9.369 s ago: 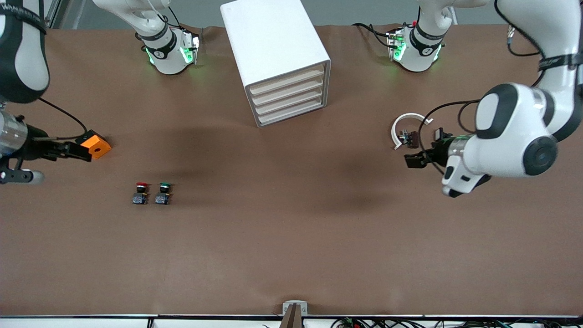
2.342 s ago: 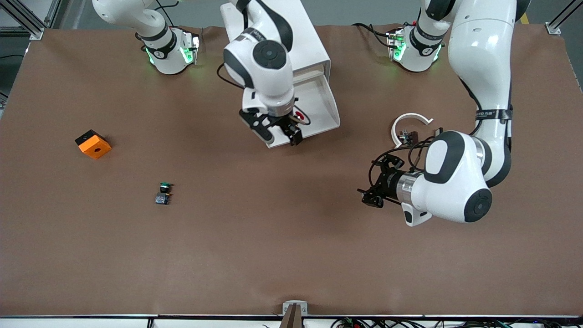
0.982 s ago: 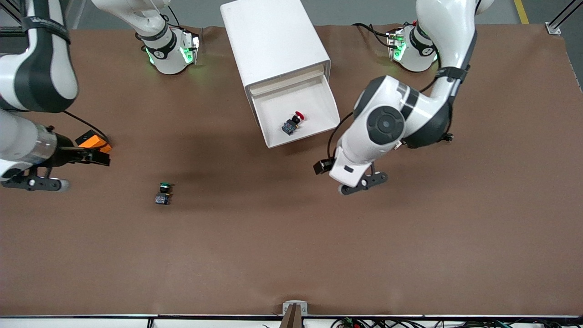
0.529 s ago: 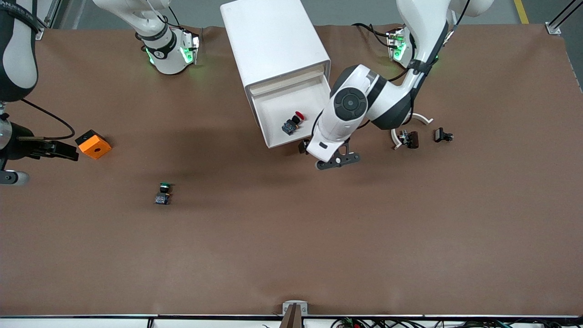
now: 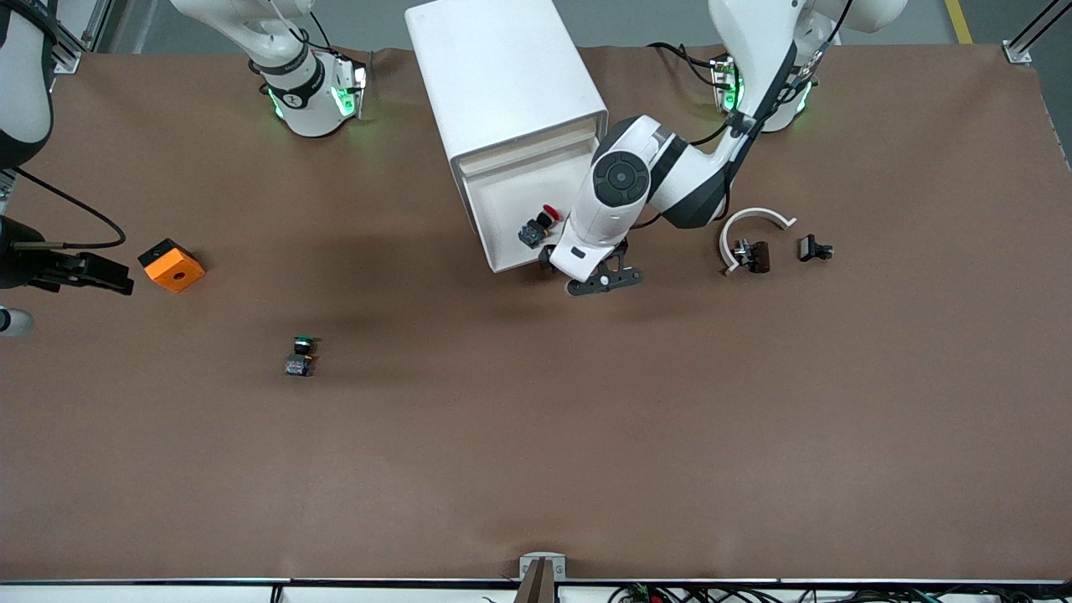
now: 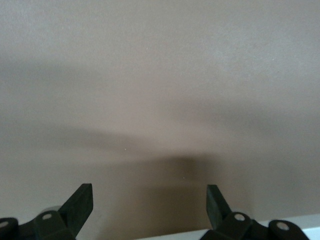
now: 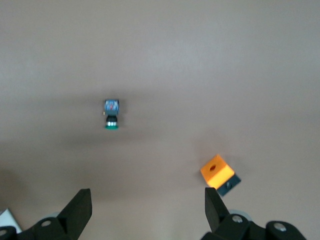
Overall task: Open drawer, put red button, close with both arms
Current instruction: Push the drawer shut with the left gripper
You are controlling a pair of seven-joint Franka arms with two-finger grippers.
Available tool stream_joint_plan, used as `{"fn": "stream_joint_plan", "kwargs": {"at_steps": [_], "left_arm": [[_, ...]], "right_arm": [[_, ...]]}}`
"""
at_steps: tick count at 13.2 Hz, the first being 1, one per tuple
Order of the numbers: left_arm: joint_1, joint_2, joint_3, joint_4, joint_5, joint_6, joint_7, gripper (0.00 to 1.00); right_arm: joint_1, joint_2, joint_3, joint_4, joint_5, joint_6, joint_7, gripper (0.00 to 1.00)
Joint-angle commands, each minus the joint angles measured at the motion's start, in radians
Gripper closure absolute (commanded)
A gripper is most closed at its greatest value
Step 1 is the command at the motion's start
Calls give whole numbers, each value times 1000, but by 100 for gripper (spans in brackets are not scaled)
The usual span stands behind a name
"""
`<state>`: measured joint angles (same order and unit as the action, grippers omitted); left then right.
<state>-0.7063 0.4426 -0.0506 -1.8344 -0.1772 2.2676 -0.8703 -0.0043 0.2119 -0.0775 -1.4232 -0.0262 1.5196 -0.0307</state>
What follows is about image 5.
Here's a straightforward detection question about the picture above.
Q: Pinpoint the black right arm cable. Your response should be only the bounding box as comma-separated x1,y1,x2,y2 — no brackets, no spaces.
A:
8,166,128,250

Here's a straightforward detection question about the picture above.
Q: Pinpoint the red push button switch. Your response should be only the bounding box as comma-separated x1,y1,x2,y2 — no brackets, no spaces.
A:
518,204,562,250

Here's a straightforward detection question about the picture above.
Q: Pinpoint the white table edge rail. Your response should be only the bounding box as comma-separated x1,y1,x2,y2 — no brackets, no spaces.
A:
0,578,1072,603

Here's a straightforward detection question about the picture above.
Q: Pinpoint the small metal table bracket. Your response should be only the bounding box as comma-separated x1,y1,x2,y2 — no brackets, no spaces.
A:
519,553,567,580

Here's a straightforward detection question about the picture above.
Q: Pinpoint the white C-shaped plastic ring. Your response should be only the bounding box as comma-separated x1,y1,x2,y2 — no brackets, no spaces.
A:
719,207,798,276

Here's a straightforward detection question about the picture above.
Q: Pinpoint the green push button switch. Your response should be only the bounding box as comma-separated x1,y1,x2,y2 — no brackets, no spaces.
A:
285,334,319,378

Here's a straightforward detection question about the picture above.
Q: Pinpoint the black cable at arm base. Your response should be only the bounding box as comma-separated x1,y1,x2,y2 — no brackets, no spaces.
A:
649,40,725,89

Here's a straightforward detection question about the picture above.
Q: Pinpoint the white drawer with black handle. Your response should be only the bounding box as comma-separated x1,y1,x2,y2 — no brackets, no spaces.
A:
461,138,608,275

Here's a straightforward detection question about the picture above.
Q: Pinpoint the orange box with black base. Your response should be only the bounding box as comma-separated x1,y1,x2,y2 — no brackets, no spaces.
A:
138,238,207,294

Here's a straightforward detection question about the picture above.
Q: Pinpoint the bundle of cables under table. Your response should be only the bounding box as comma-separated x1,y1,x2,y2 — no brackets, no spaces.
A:
607,584,1072,603

